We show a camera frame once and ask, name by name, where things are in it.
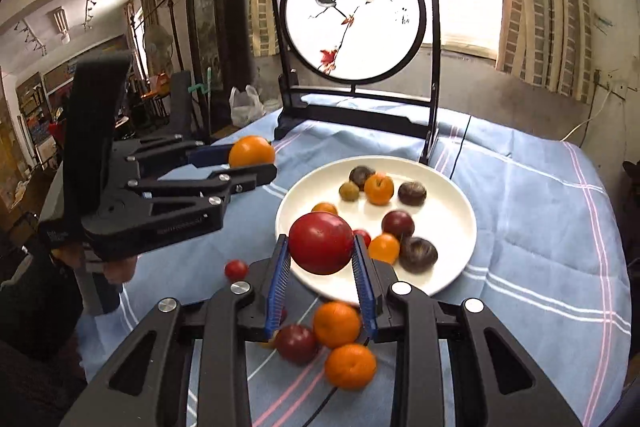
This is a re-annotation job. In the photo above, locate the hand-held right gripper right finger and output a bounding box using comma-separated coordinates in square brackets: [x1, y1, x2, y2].
[351, 229, 583, 427]

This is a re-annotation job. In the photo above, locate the dark chair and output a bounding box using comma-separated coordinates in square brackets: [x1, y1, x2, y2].
[169, 72, 195, 143]

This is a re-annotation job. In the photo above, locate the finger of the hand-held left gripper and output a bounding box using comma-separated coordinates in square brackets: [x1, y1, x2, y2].
[114, 134, 235, 169]
[131, 163, 279, 250]

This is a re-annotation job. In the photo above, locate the electric fan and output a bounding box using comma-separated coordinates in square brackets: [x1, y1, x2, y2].
[144, 24, 176, 63]

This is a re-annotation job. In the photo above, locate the white plastic bag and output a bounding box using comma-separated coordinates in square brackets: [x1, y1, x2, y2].
[229, 84, 265, 128]

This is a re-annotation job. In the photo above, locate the dark coat stand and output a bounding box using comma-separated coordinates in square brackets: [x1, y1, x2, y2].
[162, 0, 186, 73]

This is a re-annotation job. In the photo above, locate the person's left hand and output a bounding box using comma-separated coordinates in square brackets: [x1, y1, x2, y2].
[102, 254, 140, 286]

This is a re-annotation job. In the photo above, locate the blue striped tablecloth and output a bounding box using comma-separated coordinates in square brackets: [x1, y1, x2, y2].
[75, 100, 633, 427]

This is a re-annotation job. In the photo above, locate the wall power outlet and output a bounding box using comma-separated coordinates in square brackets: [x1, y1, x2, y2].
[595, 70, 628, 98]

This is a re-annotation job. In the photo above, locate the person's left forearm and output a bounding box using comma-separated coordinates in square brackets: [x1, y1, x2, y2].
[0, 277, 88, 427]

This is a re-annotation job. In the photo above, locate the white ceiling lamp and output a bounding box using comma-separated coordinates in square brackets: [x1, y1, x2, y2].
[48, 7, 71, 43]

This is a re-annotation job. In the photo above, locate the green plastic handle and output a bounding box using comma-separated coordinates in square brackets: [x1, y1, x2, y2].
[187, 67, 213, 98]

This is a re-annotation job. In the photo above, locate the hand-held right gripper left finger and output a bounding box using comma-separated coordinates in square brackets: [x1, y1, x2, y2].
[60, 234, 293, 427]

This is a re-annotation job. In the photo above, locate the white plate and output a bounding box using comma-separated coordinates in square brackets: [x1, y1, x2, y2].
[275, 156, 477, 308]

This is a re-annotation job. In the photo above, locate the dark framed painting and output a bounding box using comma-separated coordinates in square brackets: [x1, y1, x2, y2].
[185, 0, 251, 135]

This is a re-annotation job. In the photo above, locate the cluttered shelving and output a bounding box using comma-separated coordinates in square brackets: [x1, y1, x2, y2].
[15, 72, 61, 168]

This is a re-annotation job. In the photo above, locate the ceiling track light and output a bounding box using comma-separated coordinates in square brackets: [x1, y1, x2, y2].
[15, 20, 48, 55]
[82, 0, 101, 30]

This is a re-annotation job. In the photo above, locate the bird painting table screen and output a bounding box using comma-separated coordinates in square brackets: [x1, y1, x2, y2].
[266, 0, 441, 165]

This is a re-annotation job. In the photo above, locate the white cable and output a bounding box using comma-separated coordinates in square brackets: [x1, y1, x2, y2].
[560, 90, 611, 142]

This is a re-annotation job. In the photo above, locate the tangerine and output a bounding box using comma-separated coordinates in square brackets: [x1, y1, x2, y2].
[325, 343, 378, 391]
[313, 301, 362, 349]
[228, 135, 277, 168]

